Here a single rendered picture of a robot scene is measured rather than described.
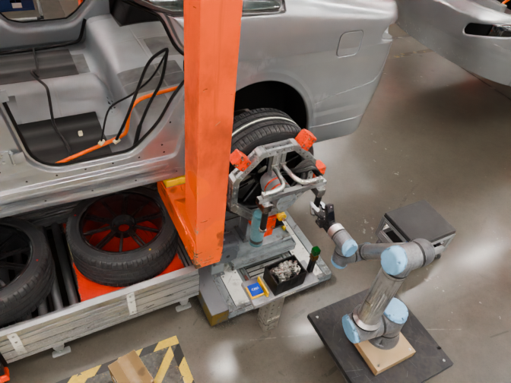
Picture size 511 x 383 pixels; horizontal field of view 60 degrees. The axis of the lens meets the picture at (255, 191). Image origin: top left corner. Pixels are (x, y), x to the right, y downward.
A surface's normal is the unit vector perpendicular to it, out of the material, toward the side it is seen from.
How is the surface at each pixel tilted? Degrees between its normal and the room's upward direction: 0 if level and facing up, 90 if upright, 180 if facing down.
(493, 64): 102
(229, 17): 90
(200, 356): 0
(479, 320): 0
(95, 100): 55
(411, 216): 0
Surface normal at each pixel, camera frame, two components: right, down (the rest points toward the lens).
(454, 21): -0.82, 0.27
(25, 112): 0.43, 0.12
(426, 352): 0.11, -0.71
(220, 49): 0.45, 0.65
